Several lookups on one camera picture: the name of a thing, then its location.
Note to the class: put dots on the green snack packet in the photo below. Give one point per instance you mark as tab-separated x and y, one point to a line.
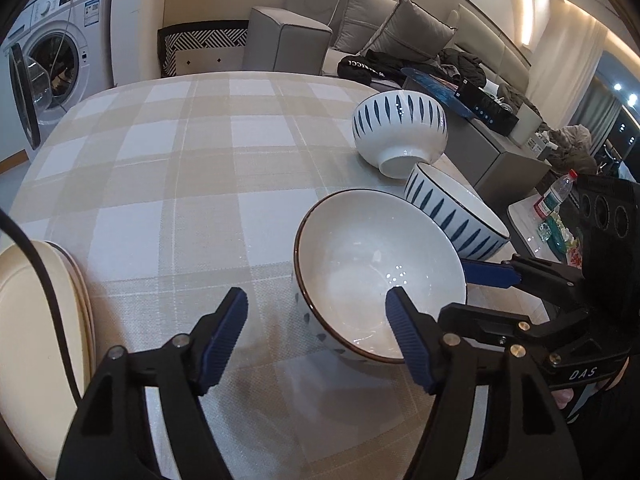
552	232

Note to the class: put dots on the black box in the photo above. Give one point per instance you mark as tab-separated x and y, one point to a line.
487	107

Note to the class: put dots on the black jacket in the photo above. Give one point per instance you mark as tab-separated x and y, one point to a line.
465	65

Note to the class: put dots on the black white patterned chair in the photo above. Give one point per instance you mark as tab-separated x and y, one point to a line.
200	40

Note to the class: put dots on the beige curtain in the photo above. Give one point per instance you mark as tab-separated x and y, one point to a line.
560	60

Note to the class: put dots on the beige checked tablecloth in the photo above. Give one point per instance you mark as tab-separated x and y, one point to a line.
200	170

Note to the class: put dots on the clear water bottle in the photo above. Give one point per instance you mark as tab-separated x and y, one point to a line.
552	195

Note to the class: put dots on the blue mat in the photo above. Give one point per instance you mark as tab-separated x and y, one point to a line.
430	85

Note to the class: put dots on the white washing machine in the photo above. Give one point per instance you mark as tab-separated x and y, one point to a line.
75	20

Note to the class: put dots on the white side table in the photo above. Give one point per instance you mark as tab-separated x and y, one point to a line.
525	240

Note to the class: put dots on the grey sofa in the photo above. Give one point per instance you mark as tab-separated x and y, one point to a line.
290	40

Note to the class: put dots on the cream plate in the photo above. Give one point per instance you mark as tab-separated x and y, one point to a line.
35	340

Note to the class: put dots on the person's right hand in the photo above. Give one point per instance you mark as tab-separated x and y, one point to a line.
565	400

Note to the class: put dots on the white bowl with leaf pattern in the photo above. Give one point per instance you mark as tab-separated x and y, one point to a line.
370	260
395	135
450	210

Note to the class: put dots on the person's right forearm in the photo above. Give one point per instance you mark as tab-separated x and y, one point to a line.
615	440

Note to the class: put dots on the grey garment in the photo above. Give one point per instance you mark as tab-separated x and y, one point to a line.
575	145

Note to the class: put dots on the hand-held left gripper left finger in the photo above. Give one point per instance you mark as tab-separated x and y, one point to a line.
225	340

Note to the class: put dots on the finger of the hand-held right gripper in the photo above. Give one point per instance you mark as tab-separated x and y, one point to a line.
480	322
487	271

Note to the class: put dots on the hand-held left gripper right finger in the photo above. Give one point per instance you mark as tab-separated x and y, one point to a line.
407	340

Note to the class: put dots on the black printed garment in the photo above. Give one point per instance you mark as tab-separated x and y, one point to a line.
357	67

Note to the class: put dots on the pale pink plate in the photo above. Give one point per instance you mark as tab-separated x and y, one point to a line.
93	332

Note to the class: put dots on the grey cushion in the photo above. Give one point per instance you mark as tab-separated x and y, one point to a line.
372	15
420	27

